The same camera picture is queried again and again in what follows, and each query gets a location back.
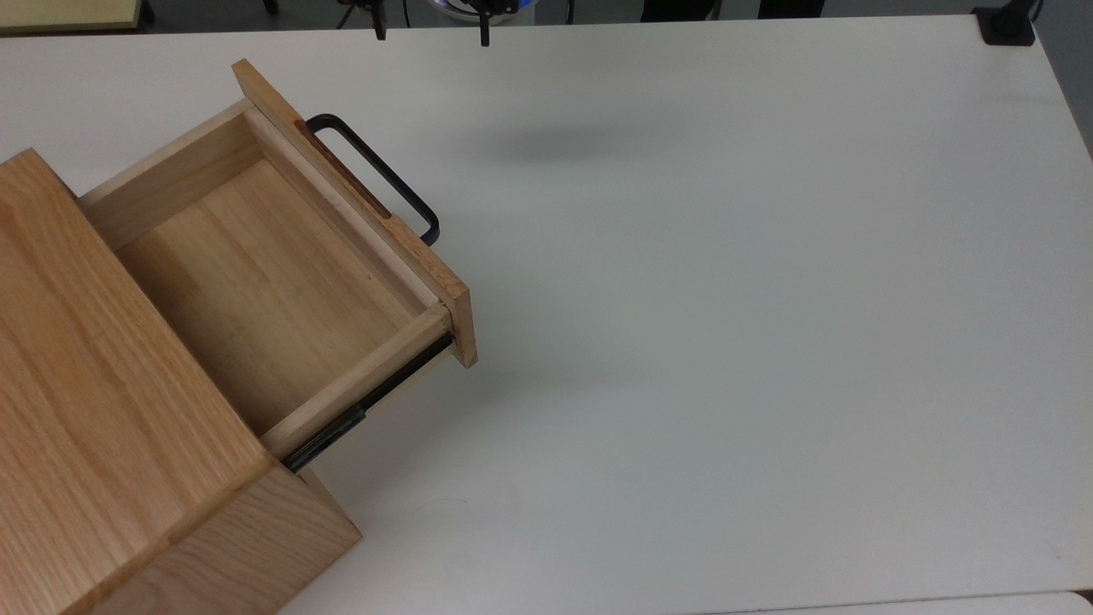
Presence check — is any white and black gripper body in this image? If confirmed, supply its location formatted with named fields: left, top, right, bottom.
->
left=337, top=0, right=522, bottom=16

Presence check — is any black metal drawer handle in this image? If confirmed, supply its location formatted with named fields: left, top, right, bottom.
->
left=305, top=114, right=441, bottom=247

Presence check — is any black metal drawer slide rail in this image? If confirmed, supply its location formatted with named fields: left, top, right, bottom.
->
left=281, top=333, right=456, bottom=474

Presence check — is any black table clamp mount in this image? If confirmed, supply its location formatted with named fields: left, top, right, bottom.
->
left=972, top=0, right=1041, bottom=46

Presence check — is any light wooden board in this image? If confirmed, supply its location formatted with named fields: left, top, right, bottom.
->
left=0, top=0, right=143, bottom=34

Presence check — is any light wooden drawer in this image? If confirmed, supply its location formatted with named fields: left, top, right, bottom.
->
left=79, top=58, right=477, bottom=463

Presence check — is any light wooden drawer cabinet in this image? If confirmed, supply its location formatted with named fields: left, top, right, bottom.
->
left=0, top=148, right=363, bottom=615

